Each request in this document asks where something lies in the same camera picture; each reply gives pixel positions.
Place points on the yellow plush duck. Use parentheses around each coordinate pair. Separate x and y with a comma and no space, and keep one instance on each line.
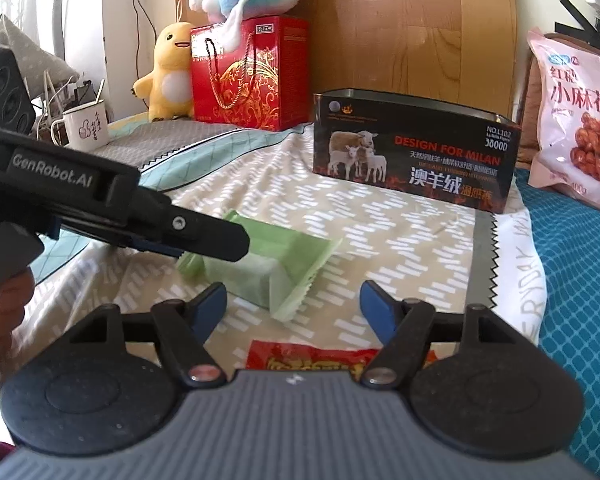
(172,75)

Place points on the teal patterned sheet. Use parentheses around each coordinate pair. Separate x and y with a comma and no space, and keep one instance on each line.
(580,285)

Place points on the person's left hand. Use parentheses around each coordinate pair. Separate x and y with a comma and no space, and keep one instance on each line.
(5,320)

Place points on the white enamel mug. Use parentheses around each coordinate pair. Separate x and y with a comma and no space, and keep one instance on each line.
(85,127)

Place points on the pale teal checked blanket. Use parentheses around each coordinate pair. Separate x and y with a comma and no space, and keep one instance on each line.
(205,155)

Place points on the red gift bag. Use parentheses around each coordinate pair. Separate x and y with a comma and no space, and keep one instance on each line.
(260,85)

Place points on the beige patterned blanket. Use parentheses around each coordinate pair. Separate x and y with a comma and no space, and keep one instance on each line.
(380,240)

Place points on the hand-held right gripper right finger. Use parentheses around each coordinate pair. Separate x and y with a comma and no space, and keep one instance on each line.
(377,310)

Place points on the grey bedding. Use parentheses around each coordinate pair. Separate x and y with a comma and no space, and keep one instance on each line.
(145,137)

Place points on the grey patterned cushion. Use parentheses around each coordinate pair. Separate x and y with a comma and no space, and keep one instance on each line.
(35,45)

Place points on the black tin box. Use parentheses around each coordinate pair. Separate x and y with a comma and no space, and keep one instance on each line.
(430,160)

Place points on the black tape cross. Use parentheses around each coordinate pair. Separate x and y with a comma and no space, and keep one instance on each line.
(580,16)

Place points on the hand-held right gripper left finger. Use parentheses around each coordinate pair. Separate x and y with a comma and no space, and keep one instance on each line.
(212,305)

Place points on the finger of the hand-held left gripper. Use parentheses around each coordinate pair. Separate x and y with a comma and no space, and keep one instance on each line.
(150,248)
(205,235)

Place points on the pale green packet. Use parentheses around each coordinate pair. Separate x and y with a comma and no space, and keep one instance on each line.
(290,260)

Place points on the large pink snack bag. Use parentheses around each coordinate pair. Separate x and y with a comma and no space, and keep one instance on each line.
(580,110)

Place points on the wooden headboard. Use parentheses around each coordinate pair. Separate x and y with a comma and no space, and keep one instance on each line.
(380,25)

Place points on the red snack packet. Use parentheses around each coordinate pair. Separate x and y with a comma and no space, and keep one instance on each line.
(305,357)

